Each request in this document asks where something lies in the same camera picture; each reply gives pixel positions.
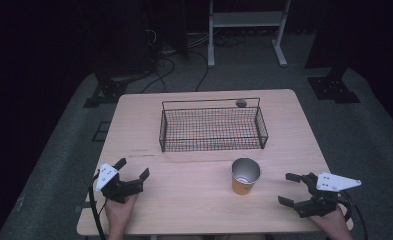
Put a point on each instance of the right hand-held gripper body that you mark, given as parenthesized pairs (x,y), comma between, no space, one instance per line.
(320,203)

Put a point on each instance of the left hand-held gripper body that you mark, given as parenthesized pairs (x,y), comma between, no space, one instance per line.
(120,188)

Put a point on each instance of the orange paper cup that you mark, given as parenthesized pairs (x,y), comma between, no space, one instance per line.
(242,186)

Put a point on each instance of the person's right hand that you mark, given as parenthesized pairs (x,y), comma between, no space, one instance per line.
(334,221)

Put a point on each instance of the person's left hand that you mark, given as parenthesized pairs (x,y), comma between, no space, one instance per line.
(119,215)

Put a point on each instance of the black stand base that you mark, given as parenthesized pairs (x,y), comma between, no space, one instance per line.
(332,88)
(109,90)

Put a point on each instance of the small grey round object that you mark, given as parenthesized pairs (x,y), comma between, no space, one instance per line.
(241,103)

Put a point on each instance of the white metal stand frame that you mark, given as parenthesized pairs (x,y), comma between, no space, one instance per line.
(247,19)

